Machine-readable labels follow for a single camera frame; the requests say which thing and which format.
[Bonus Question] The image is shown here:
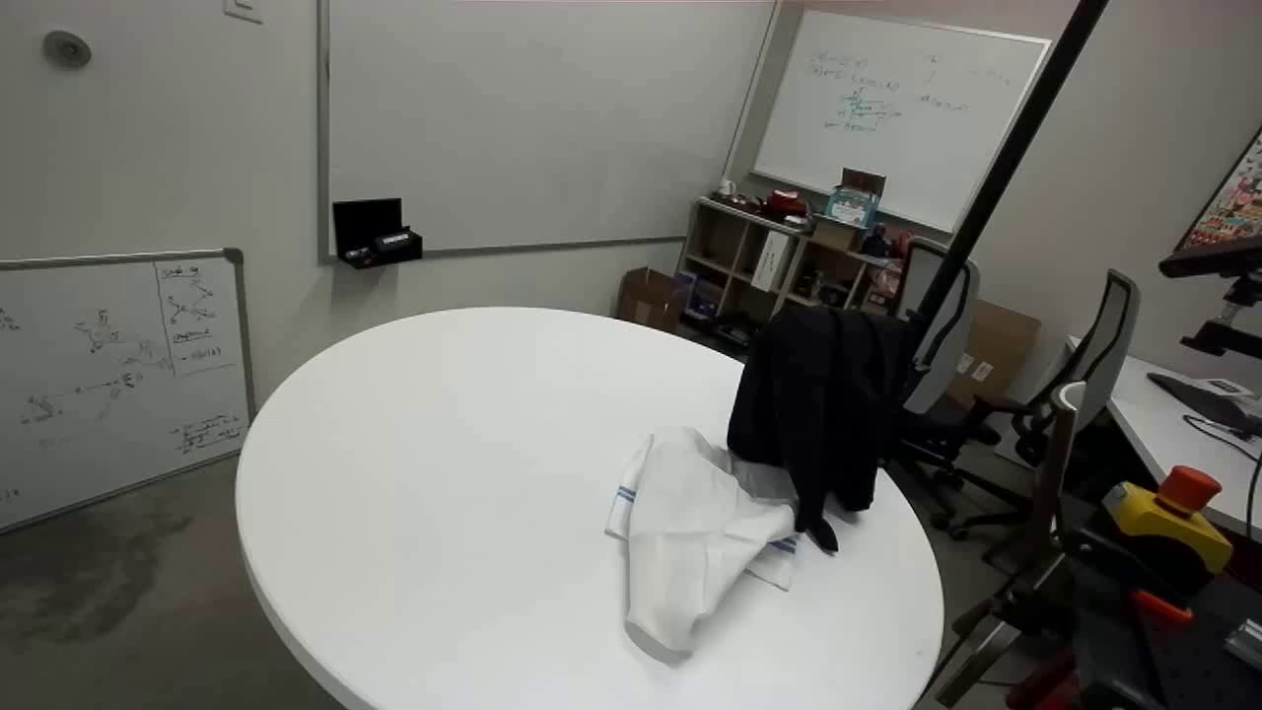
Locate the grey metal tripod stand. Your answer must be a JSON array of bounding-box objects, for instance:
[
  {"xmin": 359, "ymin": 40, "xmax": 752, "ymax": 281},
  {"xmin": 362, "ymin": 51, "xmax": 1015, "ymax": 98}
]
[{"xmin": 925, "ymin": 378, "xmax": 1102, "ymax": 710}]

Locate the teal box on shelf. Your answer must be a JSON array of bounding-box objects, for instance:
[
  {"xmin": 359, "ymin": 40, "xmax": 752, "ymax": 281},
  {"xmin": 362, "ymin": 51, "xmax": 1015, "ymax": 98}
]
[{"xmin": 821, "ymin": 181, "xmax": 882, "ymax": 238}]

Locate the yellow emergency stop button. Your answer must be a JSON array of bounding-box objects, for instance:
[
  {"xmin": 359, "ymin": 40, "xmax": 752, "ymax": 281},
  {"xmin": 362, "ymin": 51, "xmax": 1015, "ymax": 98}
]
[{"xmin": 1102, "ymin": 460, "xmax": 1240, "ymax": 577}]

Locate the white desk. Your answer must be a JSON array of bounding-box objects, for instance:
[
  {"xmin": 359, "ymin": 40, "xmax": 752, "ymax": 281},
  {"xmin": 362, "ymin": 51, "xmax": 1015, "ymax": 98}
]
[{"xmin": 1103, "ymin": 351, "xmax": 1262, "ymax": 531}]

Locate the whiteboard with green writing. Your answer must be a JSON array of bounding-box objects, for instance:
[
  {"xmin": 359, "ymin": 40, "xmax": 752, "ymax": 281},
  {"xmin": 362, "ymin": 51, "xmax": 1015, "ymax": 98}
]
[{"xmin": 748, "ymin": 9, "xmax": 1056, "ymax": 238}]

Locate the white cloth with blue stripes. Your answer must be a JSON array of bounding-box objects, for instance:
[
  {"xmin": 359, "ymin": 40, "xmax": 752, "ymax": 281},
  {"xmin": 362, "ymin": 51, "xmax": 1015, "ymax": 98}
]
[{"xmin": 605, "ymin": 420, "xmax": 810, "ymax": 668}]

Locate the framed whiteboard with sketches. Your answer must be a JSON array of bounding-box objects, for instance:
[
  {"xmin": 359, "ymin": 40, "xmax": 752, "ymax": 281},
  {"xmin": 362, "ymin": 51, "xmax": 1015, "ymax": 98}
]
[{"xmin": 0, "ymin": 245, "xmax": 258, "ymax": 536}]

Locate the wooden cube shelf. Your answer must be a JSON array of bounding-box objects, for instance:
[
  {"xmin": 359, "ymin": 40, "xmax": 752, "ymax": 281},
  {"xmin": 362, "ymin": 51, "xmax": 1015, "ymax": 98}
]
[{"xmin": 677, "ymin": 193, "xmax": 925, "ymax": 332}]

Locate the round grey wall device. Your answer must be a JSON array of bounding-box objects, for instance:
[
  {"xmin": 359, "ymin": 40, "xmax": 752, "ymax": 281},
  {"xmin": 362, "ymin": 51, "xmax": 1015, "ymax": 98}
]
[{"xmin": 39, "ymin": 26, "xmax": 94, "ymax": 69}]

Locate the black marker holder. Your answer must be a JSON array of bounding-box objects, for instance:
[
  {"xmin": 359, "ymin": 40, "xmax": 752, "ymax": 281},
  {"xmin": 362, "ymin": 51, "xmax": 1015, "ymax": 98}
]
[{"xmin": 326, "ymin": 193, "xmax": 426, "ymax": 273}]

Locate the large wall whiteboard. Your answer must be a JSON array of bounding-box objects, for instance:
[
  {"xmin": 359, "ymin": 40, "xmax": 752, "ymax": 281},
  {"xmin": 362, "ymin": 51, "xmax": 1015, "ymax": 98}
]
[{"xmin": 313, "ymin": 0, "xmax": 783, "ymax": 264}]

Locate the black keyboard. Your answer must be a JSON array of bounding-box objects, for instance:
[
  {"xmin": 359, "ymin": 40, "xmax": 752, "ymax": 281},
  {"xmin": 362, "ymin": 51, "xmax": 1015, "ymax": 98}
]
[{"xmin": 1144, "ymin": 366, "xmax": 1262, "ymax": 441}]

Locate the small brown cardboard box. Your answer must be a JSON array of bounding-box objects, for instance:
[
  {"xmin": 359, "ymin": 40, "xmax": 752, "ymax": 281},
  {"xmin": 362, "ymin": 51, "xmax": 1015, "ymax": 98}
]
[{"xmin": 614, "ymin": 264, "xmax": 692, "ymax": 332}]

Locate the monitor with colourful picture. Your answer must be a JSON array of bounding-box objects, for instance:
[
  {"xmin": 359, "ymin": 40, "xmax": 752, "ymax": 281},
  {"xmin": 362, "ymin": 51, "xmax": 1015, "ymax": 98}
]
[{"xmin": 1156, "ymin": 122, "xmax": 1262, "ymax": 281}]

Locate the black stand pole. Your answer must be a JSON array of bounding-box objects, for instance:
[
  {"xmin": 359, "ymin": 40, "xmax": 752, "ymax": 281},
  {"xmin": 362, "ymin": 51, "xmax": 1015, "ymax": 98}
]
[{"xmin": 898, "ymin": 0, "xmax": 1111, "ymax": 399}]

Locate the black cloth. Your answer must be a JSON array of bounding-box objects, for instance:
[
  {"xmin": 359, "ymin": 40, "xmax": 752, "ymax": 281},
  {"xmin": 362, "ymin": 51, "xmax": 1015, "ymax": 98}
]
[{"xmin": 723, "ymin": 302, "xmax": 925, "ymax": 554}]

